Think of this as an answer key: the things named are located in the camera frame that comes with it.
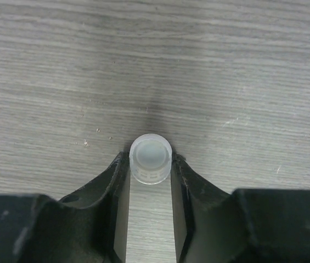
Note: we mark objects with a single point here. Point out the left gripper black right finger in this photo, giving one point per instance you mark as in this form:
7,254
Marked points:
247,225

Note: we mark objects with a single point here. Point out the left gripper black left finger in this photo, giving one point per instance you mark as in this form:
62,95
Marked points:
87,225

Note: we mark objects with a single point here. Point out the white bottle cap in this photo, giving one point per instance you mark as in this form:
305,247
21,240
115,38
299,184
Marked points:
150,159

